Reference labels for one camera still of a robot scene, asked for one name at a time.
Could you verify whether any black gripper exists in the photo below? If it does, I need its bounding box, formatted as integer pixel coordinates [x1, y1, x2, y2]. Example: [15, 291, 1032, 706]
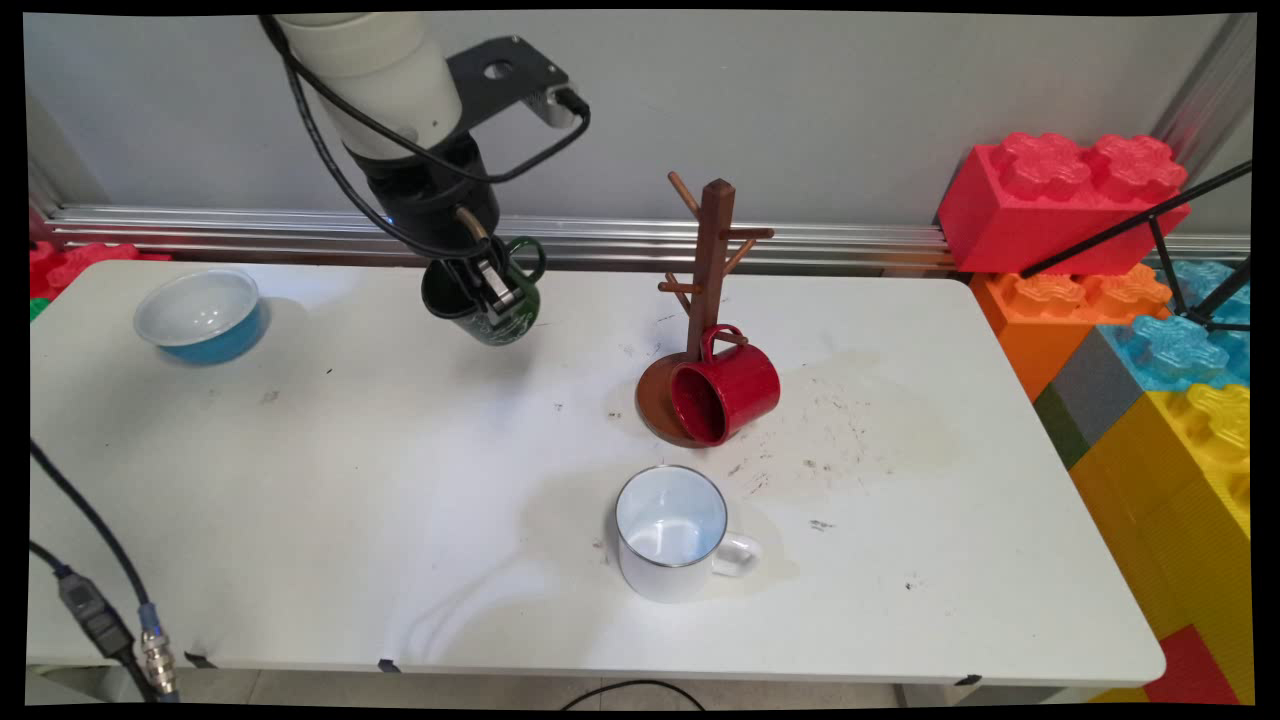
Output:
[345, 135, 521, 319]

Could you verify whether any green enamel mug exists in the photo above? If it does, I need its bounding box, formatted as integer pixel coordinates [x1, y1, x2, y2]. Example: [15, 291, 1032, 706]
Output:
[421, 236, 547, 348]

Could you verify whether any brown wooden mug tree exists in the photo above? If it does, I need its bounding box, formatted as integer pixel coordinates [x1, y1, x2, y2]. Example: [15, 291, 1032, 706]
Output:
[635, 170, 776, 448]

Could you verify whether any blue bowl white inside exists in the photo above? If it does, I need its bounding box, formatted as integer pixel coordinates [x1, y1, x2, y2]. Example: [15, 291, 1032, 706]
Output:
[133, 267, 271, 366]

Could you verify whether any red enamel mug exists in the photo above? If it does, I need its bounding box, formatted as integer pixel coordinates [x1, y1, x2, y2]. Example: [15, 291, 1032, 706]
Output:
[668, 323, 782, 448]

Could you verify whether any white enamel mug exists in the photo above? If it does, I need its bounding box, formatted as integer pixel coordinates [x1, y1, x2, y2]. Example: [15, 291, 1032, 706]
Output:
[614, 465, 764, 604]

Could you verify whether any large orange toy block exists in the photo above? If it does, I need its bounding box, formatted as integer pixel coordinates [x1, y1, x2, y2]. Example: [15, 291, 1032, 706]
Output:
[970, 263, 1173, 403]

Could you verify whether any large red toy block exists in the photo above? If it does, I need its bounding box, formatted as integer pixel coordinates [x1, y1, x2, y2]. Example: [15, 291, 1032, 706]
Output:
[937, 132, 1193, 277]

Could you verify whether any black tripod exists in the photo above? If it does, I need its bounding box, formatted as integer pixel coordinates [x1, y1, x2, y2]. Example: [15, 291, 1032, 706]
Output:
[1020, 160, 1253, 333]

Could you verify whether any large light blue toy block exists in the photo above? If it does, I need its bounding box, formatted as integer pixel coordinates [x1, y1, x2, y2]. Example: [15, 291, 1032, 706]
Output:
[1098, 258, 1251, 393]

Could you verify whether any large yellow toy block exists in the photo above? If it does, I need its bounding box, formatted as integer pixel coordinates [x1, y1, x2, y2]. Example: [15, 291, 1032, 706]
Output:
[1068, 383, 1253, 706]

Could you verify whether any upright aluminium profile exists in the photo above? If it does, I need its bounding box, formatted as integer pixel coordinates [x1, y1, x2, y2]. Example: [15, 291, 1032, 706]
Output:
[1150, 15, 1256, 166]

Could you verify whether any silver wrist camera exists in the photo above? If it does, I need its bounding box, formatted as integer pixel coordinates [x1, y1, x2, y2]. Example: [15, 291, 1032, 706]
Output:
[520, 82, 589, 129]

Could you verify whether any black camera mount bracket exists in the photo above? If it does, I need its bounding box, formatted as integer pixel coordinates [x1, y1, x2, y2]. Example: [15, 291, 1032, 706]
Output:
[445, 35, 571, 136]

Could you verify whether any black camera cable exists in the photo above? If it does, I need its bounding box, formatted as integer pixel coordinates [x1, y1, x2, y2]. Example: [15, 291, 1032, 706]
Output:
[258, 15, 593, 186]

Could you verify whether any long horizontal aluminium rail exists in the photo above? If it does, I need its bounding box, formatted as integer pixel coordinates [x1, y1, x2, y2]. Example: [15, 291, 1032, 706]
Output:
[45, 205, 1251, 276]

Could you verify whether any thin black floor cable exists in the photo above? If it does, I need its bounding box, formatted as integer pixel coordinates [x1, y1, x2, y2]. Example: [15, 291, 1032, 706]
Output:
[560, 680, 706, 711]

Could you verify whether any cable with metal connector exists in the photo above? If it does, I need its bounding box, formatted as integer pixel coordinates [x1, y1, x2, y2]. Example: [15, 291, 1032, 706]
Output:
[30, 440, 183, 703]

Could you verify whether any black cable with plug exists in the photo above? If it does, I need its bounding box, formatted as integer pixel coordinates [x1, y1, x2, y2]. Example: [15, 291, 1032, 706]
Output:
[30, 540, 166, 703]

